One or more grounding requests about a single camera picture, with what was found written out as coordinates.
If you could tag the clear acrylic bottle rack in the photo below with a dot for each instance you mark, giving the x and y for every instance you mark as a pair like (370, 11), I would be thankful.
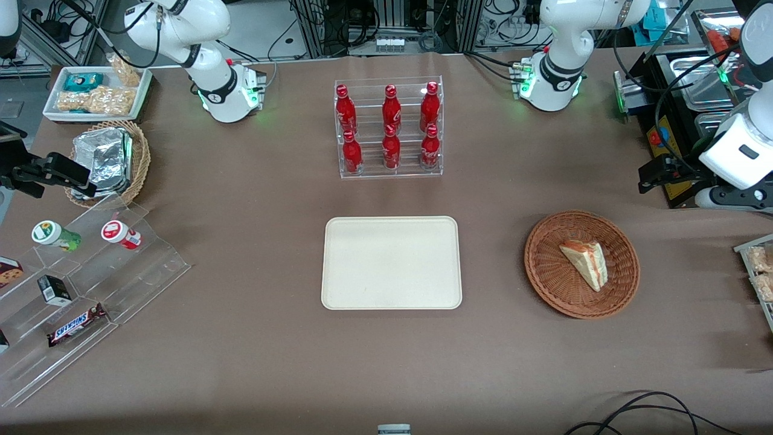
(389, 175)

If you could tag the red cola bottle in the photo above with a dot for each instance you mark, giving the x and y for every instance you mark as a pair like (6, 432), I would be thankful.
(391, 112)
(352, 154)
(429, 109)
(430, 150)
(345, 112)
(391, 151)

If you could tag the small black box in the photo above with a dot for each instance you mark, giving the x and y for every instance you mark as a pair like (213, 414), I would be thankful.
(54, 290)

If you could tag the black food warmer machine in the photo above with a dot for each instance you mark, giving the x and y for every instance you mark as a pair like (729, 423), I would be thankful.
(664, 139)

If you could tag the brown cookie box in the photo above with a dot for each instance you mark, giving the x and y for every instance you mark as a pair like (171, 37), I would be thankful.
(9, 272)

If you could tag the teal snack packet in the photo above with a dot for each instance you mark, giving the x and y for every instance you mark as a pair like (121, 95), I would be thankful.
(83, 80)

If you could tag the white power strip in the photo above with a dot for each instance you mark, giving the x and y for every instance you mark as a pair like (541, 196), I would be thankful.
(389, 44)

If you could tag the large clear nut bag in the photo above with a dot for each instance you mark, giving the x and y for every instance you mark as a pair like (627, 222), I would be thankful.
(99, 101)

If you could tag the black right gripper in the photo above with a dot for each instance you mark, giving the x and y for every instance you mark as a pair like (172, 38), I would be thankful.
(13, 158)

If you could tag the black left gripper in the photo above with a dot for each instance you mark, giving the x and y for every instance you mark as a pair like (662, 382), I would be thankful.
(680, 170)

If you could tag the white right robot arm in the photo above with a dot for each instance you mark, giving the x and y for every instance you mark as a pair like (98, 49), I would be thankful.
(181, 24)

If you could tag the steel pan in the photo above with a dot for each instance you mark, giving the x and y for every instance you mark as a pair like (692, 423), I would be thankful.
(700, 84)
(712, 127)

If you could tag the red food item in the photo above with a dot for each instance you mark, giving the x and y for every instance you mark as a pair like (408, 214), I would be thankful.
(718, 39)

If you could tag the light wicker basket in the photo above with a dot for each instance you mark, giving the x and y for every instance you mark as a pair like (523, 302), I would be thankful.
(140, 163)

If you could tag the grey device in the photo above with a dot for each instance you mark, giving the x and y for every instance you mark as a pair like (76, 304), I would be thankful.
(394, 429)

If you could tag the brown wicker basket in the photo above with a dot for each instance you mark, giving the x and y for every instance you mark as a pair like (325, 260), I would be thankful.
(555, 272)

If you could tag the clear snack bag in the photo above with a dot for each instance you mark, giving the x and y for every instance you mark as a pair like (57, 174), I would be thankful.
(764, 287)
(761, 260)

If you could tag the teal box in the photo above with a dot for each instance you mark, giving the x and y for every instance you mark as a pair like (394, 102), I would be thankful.
(653, 24)

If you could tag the white rectangular tray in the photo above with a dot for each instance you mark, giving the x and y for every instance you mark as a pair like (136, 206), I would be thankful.
(54, 106)

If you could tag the Snickers chocolate bar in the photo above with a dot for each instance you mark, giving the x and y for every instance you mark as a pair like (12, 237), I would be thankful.
(75, 325)

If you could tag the cream plastic tray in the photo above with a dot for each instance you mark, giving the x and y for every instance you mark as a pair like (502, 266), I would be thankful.
(391, 263)

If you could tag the red lid cup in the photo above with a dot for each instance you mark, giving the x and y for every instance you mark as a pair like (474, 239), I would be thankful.
(119, 234)

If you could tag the clear acrylic stepped display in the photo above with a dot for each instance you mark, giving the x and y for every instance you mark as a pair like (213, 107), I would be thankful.
(151, 266)

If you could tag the green lid cup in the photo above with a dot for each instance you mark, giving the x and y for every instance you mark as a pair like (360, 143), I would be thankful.
(53, 234)

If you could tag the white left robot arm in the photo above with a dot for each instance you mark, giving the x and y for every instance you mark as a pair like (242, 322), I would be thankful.
(561, 42)

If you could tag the triangular sandwich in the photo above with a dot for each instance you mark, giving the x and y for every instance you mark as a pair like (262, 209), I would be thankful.
(587, 263)

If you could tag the small clear nut bag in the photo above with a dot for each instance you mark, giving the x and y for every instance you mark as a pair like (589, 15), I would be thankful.
(125, 69)

